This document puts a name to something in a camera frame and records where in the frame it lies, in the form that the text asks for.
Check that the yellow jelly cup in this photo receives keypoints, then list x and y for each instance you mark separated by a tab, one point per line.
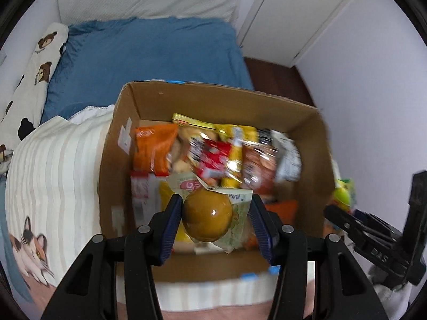
206	218

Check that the white cabinet door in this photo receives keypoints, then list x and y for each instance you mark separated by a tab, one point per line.
300	16

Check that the brown snack packet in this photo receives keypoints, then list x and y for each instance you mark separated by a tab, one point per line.
258	166

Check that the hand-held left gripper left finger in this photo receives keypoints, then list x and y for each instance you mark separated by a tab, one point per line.
171	226

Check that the small orange snack packet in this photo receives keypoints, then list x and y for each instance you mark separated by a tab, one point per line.
283	210

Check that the large orange snack packet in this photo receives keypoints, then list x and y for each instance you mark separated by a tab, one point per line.
153	146

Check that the white red snack packet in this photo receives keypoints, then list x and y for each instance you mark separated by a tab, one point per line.
141	190

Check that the bear print pillow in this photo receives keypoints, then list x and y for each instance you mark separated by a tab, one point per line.
33	73

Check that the cardboard box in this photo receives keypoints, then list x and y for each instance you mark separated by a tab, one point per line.
216	103

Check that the grey snack packet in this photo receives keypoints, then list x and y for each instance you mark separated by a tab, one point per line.
288	160

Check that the white cloth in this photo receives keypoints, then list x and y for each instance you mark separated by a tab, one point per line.
390	296

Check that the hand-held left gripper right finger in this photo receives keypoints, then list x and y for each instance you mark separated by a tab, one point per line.
262	230

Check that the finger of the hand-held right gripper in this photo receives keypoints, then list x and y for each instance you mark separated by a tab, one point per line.
380	228
343	220

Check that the clear biscuit packet yellow edge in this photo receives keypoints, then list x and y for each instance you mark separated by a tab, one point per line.
180	150

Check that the blue duvet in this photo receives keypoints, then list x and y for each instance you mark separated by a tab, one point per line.
150	56

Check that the green candy packet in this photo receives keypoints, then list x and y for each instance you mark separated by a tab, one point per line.
343	195

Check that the striped cat print blanket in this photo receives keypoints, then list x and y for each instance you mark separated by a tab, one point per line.
60	173

